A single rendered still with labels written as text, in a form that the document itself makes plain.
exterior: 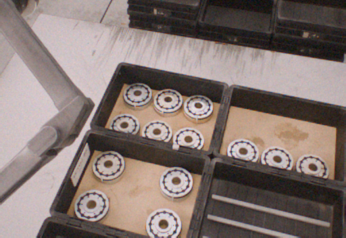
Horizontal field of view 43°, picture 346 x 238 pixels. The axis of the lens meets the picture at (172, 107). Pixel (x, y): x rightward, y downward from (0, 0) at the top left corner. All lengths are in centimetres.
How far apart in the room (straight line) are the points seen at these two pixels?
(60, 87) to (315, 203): 85
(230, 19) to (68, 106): 176
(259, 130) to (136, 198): 48
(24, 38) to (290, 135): 93
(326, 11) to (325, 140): 117
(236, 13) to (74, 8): 126
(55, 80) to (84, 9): 233
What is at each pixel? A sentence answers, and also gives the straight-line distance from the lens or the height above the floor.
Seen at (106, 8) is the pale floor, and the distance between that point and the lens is 326.
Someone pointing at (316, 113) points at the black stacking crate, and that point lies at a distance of 154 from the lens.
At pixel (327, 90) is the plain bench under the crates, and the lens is 187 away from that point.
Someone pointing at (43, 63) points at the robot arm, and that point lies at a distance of 98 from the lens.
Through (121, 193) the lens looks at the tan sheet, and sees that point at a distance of 137.
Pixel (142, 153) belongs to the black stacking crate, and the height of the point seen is 88.
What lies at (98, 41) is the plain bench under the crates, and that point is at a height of 70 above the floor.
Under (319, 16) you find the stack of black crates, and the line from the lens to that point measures 253.
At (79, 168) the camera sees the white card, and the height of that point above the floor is 89.
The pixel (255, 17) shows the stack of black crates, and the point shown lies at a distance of 261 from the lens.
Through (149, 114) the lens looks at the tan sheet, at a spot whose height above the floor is 83.
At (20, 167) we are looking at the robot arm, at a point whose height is 123.
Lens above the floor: 205
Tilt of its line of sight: 52 degrees down
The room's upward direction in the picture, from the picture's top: straight up
